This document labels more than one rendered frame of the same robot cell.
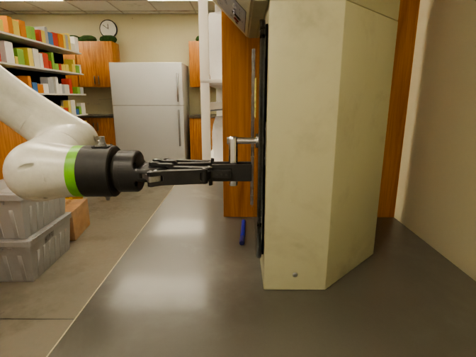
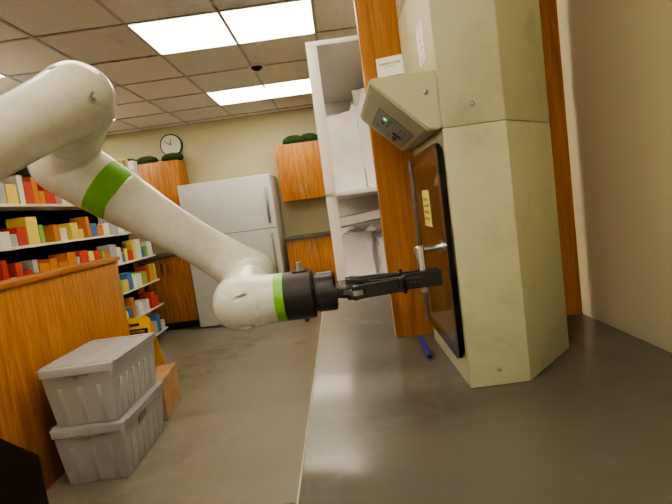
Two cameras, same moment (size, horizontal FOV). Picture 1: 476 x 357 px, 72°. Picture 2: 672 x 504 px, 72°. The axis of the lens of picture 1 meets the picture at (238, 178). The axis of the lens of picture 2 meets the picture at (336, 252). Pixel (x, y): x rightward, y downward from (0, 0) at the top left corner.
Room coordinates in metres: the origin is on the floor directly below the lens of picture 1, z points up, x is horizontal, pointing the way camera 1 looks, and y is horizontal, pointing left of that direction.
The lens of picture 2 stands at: (-0.30, 0.16, 1.30)
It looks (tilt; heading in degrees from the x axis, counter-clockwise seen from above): 6 degrees down; 0
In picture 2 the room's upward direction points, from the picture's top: 8 degrees counter-clockwise
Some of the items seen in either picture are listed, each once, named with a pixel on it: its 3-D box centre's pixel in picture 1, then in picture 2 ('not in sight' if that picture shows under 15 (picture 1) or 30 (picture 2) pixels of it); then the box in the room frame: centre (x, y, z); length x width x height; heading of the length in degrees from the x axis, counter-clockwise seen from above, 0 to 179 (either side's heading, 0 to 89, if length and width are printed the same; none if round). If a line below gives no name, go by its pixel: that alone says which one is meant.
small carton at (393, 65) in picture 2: not in sight; (392, 75); (0.65, 0.01, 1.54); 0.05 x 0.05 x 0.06; 76
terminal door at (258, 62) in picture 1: (256, 138); (433, 246); (0.68, -0.04, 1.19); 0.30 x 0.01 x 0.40; 179
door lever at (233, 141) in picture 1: (242, 159); (430, 266); (0.58, -0.01, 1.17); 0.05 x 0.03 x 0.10; 89
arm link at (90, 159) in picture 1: (103, 168); (301, 292); (0.58, 0.24, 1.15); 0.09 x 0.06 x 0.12; 0
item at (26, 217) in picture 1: (23, 204); (106, 376); (2.36, 1.61, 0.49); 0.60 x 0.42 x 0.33; 0
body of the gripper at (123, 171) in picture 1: (144, 171); (340, 289); (0.58, 0.17, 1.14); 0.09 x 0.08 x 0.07; 90
